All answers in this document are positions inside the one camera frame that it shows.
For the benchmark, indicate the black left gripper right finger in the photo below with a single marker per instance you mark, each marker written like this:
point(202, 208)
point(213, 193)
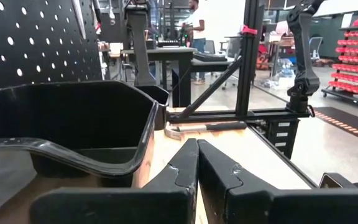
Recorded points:
point(235, 199)

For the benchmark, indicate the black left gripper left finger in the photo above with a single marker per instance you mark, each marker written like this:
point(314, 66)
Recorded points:
point(166, 202)

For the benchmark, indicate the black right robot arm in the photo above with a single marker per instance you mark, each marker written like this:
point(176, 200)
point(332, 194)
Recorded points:
point(303, 62)

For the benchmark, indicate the black orange striped floor mat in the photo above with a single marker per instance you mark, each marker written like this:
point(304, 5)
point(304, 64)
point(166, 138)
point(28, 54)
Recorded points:
point(350, 124)

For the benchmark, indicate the black desk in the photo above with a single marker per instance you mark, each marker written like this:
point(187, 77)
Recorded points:
point(179, 62)

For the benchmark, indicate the black upright column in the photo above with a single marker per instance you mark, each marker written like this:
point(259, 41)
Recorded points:
point(141, 46)

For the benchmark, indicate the red clip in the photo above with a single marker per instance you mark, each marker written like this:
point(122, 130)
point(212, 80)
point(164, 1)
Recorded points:
point(249, 30)

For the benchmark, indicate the person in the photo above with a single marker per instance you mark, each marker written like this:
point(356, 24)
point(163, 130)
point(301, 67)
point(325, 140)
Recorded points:
point(199, 28)

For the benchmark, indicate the black metal pegboard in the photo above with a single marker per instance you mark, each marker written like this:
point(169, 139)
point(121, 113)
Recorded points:
point(57, 49)

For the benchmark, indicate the black aluminium rig frame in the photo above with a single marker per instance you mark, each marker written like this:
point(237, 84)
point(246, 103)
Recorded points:
point(247, 62)

